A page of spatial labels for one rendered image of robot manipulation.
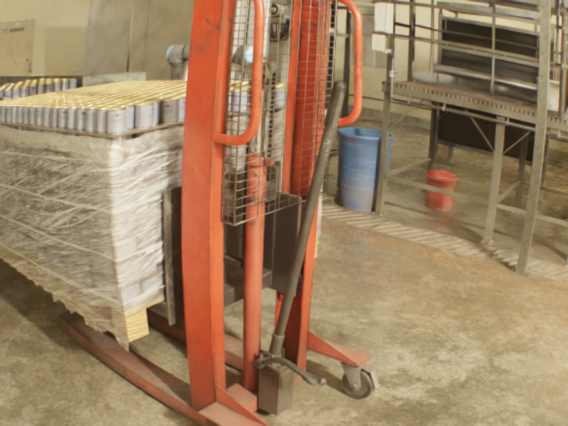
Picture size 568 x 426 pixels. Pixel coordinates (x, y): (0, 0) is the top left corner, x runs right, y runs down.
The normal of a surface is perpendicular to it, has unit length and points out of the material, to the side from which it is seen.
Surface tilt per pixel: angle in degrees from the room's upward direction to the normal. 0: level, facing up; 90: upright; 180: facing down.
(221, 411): 0
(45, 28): 90
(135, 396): 0
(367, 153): 92
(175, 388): 0
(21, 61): 90
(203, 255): 90
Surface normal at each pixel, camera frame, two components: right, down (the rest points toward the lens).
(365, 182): 0.00, 0.33
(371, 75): -0.58, 0.22
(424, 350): 0.06, -0.95
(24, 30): 0.82, 0.21
